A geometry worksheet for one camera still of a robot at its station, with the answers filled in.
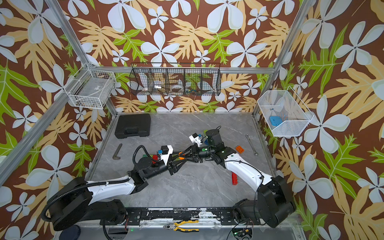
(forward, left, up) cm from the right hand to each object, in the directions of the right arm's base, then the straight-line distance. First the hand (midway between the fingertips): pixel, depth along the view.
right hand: (180, 157), depth 71 cm
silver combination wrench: (+15, -48, -23) cm, 55 cm away
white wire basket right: (+26, -58, +5) cm, 63 cm away
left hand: (+2, -2, 0) cm, 3 cm away
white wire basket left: (+39, +55, +13) cm, 69 cm away
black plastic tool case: (+34, +36, -15) cm, 52 cm away
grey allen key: (+12, +45, -21) cm, 51 cm away
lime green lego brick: (+32, -15, -20) cm, 41 cm away
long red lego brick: (-3, -30, -21) cm, 37 cm away
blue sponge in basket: (+20, -51, +4) cm, 55 cm away
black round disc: (-29, +51, -20) cm, 62 cm away
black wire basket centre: (+52, +1, +10) cm, 53 cm away
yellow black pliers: (-26, +4, -20) cm, 33 cm away
